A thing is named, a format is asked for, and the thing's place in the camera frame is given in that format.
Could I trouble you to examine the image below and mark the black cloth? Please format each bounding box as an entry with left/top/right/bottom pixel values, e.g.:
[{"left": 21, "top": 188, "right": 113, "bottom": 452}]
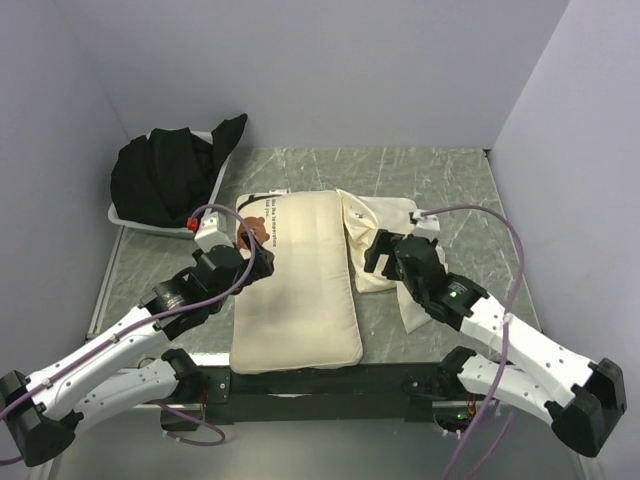
[{"left": 109, "top": 113, "right": 249, "bottom": 231}]

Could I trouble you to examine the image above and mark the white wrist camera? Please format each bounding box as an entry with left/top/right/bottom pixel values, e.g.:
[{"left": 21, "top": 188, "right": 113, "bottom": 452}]
[
  {"left": 409, "top": 209, "right": 441, "bottom": 247},
  {"left": 186, "top": 210, "right": 233, "bottom": 252}
]

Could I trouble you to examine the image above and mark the white plastic tray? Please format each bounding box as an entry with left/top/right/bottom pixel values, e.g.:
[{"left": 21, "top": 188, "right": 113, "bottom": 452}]
[{"left": 107, "top": 128, "right": 232, "bottom": 239}]

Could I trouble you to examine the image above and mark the cream bear print pillow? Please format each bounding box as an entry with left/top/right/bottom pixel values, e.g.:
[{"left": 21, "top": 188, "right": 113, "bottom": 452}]
[{"left": 230, "top": 191, "right": 363, "bottom": 374}]

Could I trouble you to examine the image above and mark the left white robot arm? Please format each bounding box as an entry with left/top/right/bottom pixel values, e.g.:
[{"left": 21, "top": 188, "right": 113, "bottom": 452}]
[{"left": 1, "top": 245, "right": 274, "bottom": 467}]

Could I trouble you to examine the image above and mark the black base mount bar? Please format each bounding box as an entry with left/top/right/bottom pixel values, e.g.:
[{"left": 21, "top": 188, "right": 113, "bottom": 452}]
[{"left": 167, "top": 363, "right": 472, "bottom": 425}]

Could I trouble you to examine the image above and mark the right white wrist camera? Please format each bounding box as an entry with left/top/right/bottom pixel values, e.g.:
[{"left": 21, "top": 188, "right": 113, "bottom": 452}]
[{"left": 409, "top": 209, "right": 441, "bottom": 247}]

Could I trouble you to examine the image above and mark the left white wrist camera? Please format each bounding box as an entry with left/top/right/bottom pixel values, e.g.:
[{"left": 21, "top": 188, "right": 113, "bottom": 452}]
[{"left": 186, "top": 210, "right": 233, "bottom": 252}]

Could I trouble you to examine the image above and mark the cream pillowcase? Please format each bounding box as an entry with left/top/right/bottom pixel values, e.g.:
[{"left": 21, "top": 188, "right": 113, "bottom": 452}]
[{"left": 338, "top": 190, "right": 440, "bottom": 334}]

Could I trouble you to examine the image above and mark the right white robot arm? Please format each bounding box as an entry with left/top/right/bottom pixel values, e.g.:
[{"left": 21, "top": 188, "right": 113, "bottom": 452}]
[{"left": 364, "top": 229, "right": 627, "bottom": 458}]

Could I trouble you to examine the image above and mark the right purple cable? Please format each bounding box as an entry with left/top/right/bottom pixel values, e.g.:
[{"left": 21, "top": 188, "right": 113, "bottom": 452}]
[{"left": 422, "top": 205, "right": 525, "bottom": 480}]

